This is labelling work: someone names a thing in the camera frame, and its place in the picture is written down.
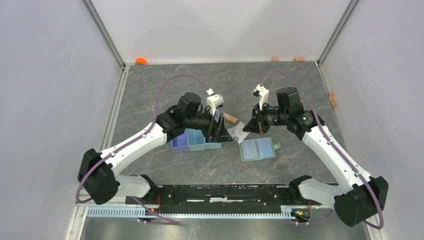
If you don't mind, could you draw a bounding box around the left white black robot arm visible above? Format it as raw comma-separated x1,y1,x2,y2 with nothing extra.
76,92,233,205

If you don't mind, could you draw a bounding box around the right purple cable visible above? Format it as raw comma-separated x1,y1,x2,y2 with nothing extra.
259,68,385,230

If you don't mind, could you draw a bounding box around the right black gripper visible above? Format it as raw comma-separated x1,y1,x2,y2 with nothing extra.
243,102,289,135

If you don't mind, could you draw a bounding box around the green card holder wallet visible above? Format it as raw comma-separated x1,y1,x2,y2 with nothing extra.
238,137,281,162

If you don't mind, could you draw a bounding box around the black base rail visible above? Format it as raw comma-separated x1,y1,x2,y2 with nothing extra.
141,184,318,214

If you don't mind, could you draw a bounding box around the thin card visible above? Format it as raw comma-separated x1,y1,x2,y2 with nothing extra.
227,121,249,144

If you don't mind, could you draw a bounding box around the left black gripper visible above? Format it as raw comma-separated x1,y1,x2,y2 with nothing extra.
185,106,233,144

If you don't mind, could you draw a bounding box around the blue three-compartment organizer tray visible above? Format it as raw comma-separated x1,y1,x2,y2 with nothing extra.
168,110,221,153

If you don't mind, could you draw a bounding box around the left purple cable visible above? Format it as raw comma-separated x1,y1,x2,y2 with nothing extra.
75,73,215,226

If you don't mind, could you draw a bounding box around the aluminium frame rail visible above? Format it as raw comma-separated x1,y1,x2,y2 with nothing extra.
86,206,308,220

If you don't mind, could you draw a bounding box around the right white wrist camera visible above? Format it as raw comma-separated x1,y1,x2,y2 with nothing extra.
252,84,269,111

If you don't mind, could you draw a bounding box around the small wooden block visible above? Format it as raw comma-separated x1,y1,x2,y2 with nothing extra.
223,112,238,124

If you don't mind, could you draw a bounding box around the purple cable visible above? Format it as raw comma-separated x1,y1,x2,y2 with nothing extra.
75,73,215,226
259,68,385,230

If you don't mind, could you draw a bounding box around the curved wooden piece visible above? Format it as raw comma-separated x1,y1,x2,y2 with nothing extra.
328,92,338,108

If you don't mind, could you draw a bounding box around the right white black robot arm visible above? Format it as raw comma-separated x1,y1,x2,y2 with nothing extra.
243,84,389,230

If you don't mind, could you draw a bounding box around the orange round cap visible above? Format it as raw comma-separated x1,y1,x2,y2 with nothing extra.
134,57,147,65

